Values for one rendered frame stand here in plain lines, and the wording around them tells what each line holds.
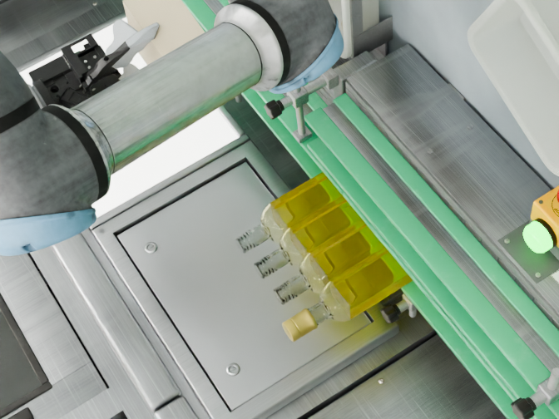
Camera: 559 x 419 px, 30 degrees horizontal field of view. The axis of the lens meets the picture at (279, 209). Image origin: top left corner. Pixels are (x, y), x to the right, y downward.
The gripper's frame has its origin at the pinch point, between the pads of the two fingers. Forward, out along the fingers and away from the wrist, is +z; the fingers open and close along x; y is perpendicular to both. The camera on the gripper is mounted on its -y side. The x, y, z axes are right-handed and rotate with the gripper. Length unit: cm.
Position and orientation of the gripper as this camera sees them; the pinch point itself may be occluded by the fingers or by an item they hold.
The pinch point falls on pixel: (165, 53)
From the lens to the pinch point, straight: 163.4
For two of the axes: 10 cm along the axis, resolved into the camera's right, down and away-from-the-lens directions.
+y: -5.3, -7.7, 3.5
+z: 8.5, -4.9, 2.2
